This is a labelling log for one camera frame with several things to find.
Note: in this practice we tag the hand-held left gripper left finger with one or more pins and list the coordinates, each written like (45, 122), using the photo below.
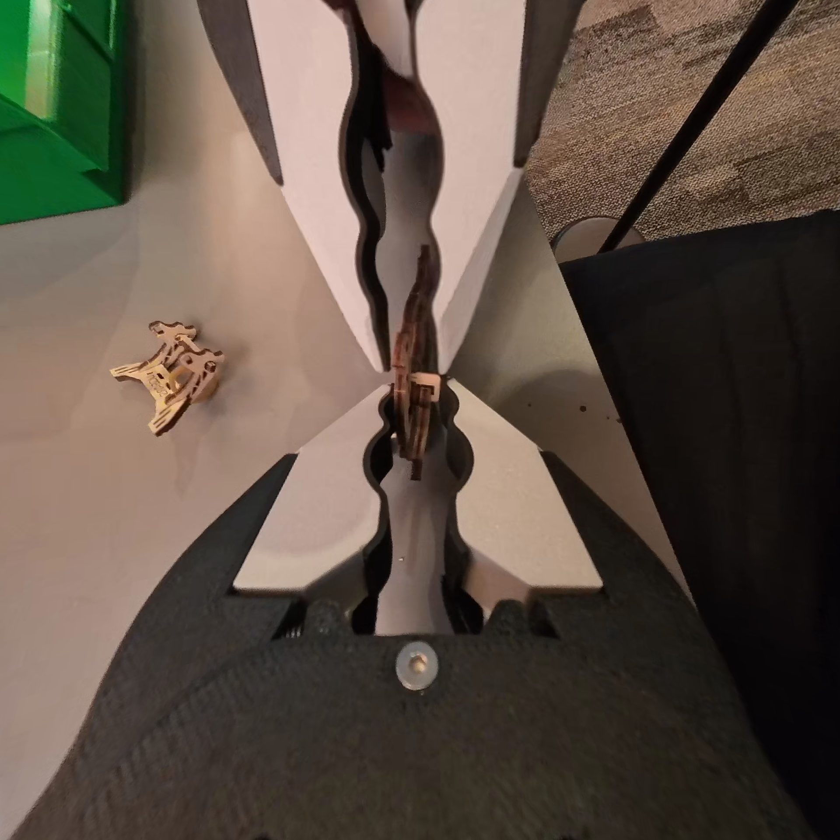
(308, 525)

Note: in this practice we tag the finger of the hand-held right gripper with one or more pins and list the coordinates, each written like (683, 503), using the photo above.
(308, 131)
(479, 131)

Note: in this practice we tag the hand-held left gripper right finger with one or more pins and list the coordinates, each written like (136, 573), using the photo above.
(525, 525)

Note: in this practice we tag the tiny wooden part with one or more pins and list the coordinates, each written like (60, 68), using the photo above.
(426, 380)

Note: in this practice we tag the wooden lattice assembly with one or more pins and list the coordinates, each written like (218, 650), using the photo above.
(170, 377)

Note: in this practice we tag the wooden model frame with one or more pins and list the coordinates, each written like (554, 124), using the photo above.
(413, 328)

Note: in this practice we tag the person's right hand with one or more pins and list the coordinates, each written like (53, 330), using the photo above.
(410, 108)

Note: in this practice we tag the grey round table foot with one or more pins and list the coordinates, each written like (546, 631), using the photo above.
(584, 236)

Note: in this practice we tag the person's black clothing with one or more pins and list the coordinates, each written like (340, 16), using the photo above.
(722, 459)

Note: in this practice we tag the black table leg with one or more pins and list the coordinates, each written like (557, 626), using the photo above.
(689, 124)

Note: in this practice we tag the stacked green plastic bins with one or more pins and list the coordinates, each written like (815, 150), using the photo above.
(59, 131)

